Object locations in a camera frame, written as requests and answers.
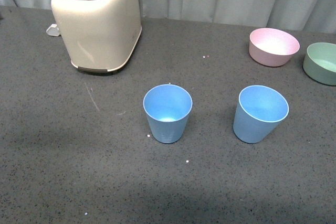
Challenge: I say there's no light blue plastic cup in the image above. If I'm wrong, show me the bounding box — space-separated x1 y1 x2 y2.
233 85 289 144
143 84 193 144

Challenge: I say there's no cream two-slot toaster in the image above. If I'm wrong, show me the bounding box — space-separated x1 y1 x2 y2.
51 0 142 73

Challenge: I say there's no pink plastic bowl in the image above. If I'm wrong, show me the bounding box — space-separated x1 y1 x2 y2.
249 28 300 67

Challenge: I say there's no green plastic bowl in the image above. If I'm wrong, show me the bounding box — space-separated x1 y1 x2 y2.
303 42 335 86

